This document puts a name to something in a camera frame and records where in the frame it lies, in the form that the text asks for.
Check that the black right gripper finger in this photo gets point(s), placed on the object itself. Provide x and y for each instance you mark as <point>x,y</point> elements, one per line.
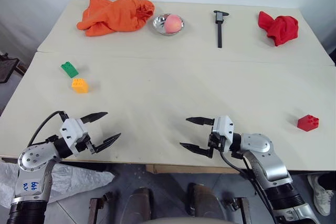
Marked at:
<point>199,120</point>
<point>195,149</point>

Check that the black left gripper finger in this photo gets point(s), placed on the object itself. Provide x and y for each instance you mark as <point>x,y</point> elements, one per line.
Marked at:
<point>107,141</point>
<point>95,116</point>

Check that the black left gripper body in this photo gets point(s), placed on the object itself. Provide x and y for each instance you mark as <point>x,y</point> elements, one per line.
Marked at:
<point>85,145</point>

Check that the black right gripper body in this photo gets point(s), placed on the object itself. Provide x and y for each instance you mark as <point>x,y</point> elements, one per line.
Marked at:
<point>216,142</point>

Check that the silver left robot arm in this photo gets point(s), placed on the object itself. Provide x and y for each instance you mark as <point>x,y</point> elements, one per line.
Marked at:
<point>34,161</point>

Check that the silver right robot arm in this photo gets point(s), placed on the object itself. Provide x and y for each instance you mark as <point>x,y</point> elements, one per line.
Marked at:
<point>265,153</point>

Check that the orange toy brick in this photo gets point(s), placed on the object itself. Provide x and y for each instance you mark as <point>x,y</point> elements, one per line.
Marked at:
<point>80,86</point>

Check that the white plastic bag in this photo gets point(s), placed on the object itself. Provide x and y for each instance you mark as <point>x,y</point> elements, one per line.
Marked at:
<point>74,179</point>

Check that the dark brown rounded shape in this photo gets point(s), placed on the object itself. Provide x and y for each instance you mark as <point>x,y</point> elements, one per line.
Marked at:
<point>140,203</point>
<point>204,201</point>

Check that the green toy brick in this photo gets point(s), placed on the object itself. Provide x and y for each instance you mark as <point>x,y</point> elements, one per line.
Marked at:
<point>69,69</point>

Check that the black vernier caliper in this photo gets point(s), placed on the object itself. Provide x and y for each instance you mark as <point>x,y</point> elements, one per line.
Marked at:
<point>219,31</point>

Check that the red toy brick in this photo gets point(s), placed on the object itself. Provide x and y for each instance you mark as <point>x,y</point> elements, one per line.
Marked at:
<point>307,122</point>

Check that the dark mesh chair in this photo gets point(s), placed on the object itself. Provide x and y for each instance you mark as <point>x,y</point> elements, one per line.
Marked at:
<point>6,68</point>

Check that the pink peach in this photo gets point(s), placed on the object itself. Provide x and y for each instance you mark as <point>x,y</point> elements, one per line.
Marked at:
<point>173,23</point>

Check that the orange cloth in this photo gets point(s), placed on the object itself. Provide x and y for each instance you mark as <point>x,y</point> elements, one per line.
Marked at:
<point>113,16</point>

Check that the silver metal bowl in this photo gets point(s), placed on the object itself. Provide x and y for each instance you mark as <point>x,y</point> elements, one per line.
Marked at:
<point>157,24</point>

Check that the white sneaker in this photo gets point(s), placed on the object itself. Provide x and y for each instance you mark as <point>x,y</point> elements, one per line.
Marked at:
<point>320,195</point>

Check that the dark trouser leg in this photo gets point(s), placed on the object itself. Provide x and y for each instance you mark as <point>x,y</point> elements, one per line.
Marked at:
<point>328,180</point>

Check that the red cloth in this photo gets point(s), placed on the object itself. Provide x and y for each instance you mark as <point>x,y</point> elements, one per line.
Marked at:
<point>279,27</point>

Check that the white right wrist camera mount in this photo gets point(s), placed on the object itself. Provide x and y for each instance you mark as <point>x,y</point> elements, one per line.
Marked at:
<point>223,128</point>

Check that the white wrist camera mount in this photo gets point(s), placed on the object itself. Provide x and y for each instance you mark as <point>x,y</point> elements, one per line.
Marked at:
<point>223,128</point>
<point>72,130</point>

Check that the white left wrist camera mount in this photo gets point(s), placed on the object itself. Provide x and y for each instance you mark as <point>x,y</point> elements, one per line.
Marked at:
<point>72,130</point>

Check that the dark metal bracket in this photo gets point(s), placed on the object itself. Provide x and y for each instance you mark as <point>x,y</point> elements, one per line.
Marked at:
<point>101,205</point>
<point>240,207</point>

